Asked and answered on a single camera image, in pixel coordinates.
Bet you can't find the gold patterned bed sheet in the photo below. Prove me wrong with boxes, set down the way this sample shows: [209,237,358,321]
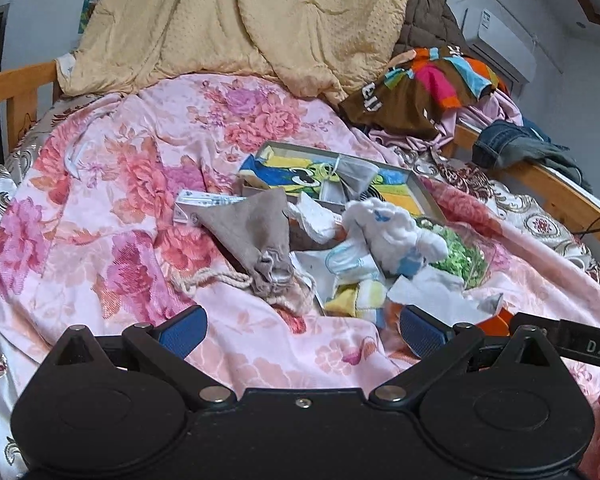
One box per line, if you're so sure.
[0,105,600,480]

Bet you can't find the brown garment with colourful patches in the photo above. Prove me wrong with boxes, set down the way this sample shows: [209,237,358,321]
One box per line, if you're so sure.
[339,45,511,142]

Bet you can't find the orange item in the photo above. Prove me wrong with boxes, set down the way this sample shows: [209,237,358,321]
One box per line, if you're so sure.
[479,309,513,337]

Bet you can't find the beige yellow quilt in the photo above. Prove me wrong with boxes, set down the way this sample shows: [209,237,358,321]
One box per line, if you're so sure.
[57,0,416,106]

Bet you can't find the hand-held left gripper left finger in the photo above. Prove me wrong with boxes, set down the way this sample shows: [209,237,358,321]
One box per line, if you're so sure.
[42,305,236,409]

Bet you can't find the white crumpled paper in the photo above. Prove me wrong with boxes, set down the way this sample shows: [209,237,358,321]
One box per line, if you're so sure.
[386,265,505,323]

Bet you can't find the wooden bed frame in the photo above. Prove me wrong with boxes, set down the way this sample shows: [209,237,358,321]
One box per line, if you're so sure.
[0,60,600,258]

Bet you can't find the pink floral quilt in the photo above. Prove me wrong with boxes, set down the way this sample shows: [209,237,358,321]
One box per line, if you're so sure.
[0,74,600,480]

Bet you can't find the grey shallow box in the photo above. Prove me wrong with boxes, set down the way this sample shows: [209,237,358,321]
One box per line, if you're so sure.
[239,141,447,223]

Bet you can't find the yellow striped cloth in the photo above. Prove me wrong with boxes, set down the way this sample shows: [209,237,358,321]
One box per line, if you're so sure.
[324,280,388,325]

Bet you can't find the green sequin bag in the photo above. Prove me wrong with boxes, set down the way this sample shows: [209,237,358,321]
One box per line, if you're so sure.
[414,214,496,292]

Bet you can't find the pale pink cloth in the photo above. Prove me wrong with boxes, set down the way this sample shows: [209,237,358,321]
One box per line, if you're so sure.
[369,87,525,157]

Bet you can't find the grey drawstring pouch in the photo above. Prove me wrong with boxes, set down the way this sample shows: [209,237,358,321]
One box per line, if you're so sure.
[172,187,313,311]

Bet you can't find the white plastic mask pack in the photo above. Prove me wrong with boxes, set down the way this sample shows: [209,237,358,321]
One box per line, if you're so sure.
[292,240,387,288]

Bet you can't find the white air conditioner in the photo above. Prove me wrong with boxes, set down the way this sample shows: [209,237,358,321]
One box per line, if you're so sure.
[459,6,538,87]

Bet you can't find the brown quilted jacket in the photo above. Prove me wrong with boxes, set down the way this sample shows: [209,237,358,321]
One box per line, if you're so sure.
[392,0,473,61]

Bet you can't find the blue jeans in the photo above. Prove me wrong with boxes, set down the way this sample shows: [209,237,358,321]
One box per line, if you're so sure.
[472,119,597,192]

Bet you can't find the white fluffy cloth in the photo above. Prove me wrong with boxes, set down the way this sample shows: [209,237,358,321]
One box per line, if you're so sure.
[341,196,449,279]

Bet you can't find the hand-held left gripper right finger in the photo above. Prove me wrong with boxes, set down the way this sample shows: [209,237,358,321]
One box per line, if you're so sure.
[367,305,563,407]

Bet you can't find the small white carton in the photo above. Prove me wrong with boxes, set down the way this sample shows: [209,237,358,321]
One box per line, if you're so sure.
[174,190,243,227]

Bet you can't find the cartoon printed cloth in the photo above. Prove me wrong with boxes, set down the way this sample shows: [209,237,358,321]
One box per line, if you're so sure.
[242,149,418,206]

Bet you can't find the small grey organza bag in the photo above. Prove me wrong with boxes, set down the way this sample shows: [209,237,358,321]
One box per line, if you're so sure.
[320,156,381,202]

